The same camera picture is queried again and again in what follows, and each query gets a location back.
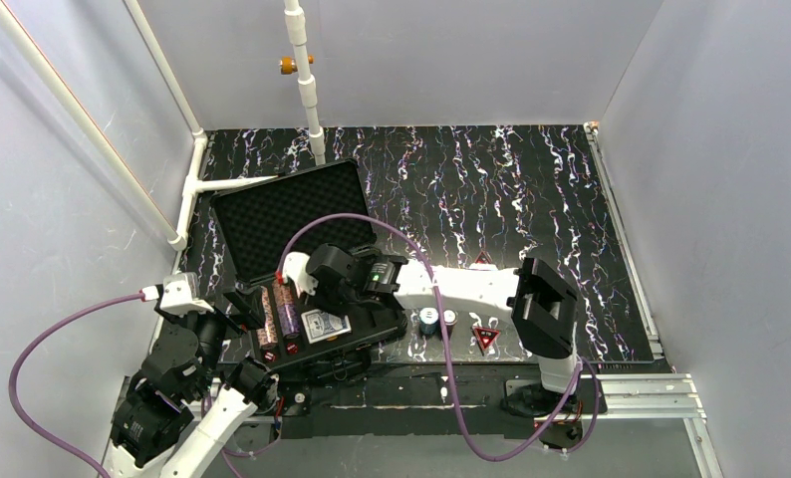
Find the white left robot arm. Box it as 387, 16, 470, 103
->
101, 281, 278, 477

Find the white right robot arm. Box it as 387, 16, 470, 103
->
281, 244, 579, 393

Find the white-blue chip stack in case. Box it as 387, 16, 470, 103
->
256, 287, 278, 351

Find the orange-purple chip stack in case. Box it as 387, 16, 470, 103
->
272, 280, 302, 340

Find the blue poker chip stack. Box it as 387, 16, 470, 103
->
418, 307, 439, 337

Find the black foam-lined poker case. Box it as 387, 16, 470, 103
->
210, 160, 407, 380

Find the brown poker chip stack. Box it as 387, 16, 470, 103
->
442, 310, 457, 332

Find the red triangle dealer button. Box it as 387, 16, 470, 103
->
472, 326, 500, 356

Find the white pvc pole with orange knob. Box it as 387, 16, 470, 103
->
284, 0, 326, 165

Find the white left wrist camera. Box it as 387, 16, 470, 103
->
140, 272, 214, 317

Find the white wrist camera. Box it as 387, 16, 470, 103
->
140, 272, 214, 317
281, 251, 318, 296

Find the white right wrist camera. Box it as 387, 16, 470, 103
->
281, 251, 318, 296

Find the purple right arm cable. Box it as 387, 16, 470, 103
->
275, 212, 602, 463

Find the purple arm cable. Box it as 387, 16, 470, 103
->
275, 212, 602, 463
7, 290, 285, 478

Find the white pvc frame pipe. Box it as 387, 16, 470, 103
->
0, 1, 268, 251

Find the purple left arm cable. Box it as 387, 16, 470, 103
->
7, 290, 285, 478

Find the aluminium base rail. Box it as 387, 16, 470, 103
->
98, 372, 723, 478

